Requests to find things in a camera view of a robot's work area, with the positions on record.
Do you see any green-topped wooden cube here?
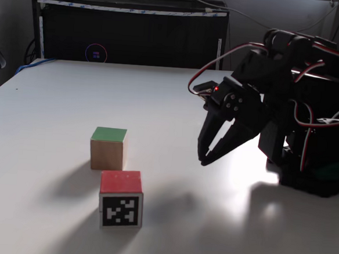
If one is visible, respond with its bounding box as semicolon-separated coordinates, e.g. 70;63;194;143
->
88;126;130;173

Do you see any red-topped cube with marker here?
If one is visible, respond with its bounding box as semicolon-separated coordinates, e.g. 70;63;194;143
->
96;168;147;232

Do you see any black computer case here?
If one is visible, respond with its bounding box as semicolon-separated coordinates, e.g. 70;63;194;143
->
27;0;230;72

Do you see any small black camera module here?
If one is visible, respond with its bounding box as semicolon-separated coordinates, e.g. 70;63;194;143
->
192;79;221;102

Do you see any red white black servo cable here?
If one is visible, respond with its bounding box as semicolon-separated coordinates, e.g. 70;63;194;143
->
187;38;269;101

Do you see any red white servo cable on base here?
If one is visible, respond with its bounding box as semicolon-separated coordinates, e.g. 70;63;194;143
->
287;99;339;175

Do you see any grey wall cable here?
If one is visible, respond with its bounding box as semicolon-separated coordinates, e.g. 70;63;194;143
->
222;0;339;39

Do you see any blue cable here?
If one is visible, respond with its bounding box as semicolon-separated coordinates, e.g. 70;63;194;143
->
15;55;57;78

